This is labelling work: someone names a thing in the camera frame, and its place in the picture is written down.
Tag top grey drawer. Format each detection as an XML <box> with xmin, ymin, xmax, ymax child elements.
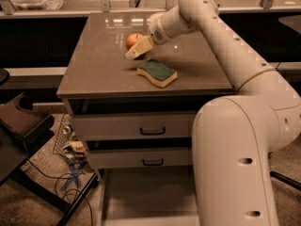
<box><xmin>69</xmin><ymin>112</ymin><xmax>196</xmax><ymax>141</ymax></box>

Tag blue tape strips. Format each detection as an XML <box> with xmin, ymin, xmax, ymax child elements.
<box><xmin>60</xmin><ymin>164</ymin><xmax>85</xmax><ymax>191</ymax></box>

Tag dark brown chair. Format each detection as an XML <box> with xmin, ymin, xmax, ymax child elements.
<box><xmin>0</xmin><ymin>93</ymin><xmax>97</xmax><ymax>226</ymax></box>

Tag grey drawer cabinet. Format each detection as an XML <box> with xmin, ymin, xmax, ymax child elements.
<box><xmin>56</xmin><ymin>10</ymin><xmax>236</xmax><ymax>226</ymax></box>

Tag open bottom grey drawer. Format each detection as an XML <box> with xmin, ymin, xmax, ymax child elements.
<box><xmin>96</xmin><ymin>166</ymin><xmax>199</xmax><ymax>226</ymax></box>

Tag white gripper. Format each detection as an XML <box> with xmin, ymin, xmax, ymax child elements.
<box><xmin>125</xmin><ymin>12</ymin><xmax>170</xmax><ymax>60</ymax></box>

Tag green yellow sponge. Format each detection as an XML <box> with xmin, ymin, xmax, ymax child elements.
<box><xmin>137</xmin><ymin>59</ymin><xmax>178</xmax><ymax>88</ymax></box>

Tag wire mesh basket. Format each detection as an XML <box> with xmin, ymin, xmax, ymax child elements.
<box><xmin>53</xmin><ymin>115</ymin><xmax>71</xmax><ymax>156</ymax></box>

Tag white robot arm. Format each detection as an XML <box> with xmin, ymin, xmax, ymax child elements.
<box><xmin>126</xmin><ymin>0</ymin><xmax>301</xmax><ymax>226</ymax></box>

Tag red apple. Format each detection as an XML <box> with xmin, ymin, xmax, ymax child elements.
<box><xmin>126</xmin><ymin>33</ymin><xmax>143</xmax><ymax>49</ymax></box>

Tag black office chair base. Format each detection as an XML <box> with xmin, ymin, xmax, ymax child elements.
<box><xmin>270</xmin><ymin>171</ymin><xmax>301</xmax><ymax>191</ymax></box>

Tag black floor cable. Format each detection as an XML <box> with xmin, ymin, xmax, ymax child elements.
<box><xmin>27</xmin><ymin>158</ymin><xmax>95</xmax><ymax>226</ymax></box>

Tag middle grey drawer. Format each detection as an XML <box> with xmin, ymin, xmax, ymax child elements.
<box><xmin>86</xmin><ymin>147</ymin><xmax>192</xmax><ymax>169</ymax></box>

